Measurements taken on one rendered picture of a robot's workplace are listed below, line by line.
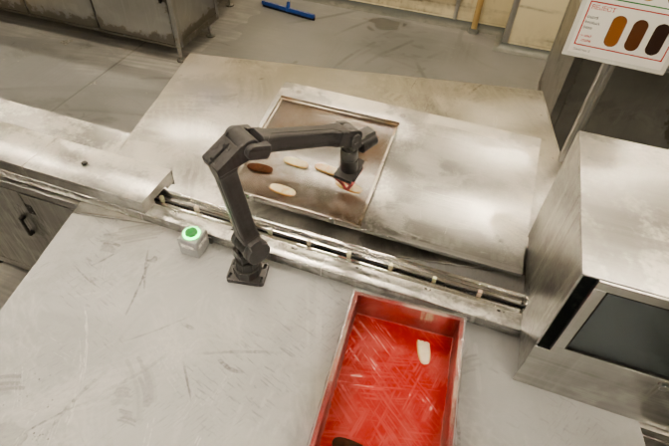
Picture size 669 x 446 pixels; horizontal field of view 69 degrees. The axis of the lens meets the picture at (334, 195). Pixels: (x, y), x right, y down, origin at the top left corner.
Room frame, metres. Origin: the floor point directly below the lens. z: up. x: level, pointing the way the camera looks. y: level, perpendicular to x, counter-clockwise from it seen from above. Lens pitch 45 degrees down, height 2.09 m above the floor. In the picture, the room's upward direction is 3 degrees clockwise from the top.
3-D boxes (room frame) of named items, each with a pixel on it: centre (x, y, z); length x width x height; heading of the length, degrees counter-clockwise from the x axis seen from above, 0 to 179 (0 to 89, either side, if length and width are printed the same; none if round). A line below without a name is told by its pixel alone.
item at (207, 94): (1.61, -0.04, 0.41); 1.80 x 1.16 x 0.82; 83
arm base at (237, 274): (0.91, 0.26, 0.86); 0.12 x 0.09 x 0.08; 83
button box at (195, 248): (1.01, 0.45, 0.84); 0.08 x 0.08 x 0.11; 72
